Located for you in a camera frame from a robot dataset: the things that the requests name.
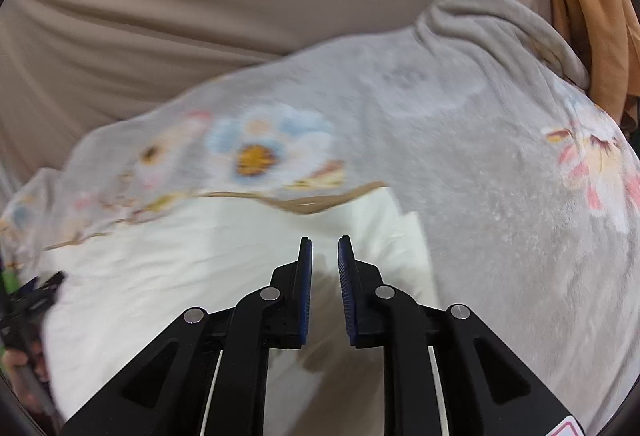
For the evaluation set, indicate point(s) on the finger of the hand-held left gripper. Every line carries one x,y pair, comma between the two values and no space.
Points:
40,291

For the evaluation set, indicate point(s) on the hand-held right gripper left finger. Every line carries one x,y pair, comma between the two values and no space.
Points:
304,301

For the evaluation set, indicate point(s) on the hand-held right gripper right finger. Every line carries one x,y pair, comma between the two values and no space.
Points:
346,301

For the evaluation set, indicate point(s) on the cream quilted jacket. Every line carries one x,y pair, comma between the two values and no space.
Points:
150,276

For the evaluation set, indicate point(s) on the green cloth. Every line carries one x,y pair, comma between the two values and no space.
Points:
6,278

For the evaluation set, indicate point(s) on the grey floral blanket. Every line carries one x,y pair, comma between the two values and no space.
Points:
475,165

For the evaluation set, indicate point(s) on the beige curtain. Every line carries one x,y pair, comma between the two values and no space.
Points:
200,15

